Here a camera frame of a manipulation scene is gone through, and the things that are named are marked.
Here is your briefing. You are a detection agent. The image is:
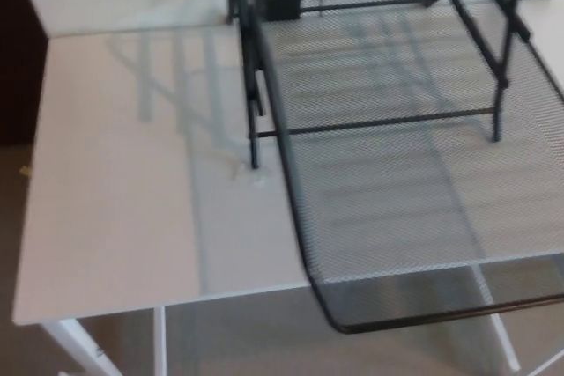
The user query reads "small black rectangular box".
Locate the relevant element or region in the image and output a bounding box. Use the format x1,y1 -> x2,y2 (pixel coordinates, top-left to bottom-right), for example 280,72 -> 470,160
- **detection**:
263,0 -> 303,21

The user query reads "black metal file tray frame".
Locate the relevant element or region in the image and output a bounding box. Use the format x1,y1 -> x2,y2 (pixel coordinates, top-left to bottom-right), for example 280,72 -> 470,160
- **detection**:
224,0 -> 538,170

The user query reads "clear tape scrap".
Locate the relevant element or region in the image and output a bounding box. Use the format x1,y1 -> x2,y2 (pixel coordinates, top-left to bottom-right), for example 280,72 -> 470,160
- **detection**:
229,159 -> 272,187

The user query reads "black mesh file tray layer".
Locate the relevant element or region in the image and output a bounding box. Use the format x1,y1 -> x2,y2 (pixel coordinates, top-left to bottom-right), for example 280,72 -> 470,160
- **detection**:
257,0 -> 564,336

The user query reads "dark brown wooden cabinet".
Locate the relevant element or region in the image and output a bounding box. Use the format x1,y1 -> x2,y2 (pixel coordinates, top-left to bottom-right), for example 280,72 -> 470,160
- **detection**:
0,0 -> 50,146

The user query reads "white metal table leg frame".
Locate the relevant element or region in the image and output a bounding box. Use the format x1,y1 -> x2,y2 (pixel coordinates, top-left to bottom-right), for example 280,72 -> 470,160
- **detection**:
41,305 -> 167,376
470,263 -> 523,372

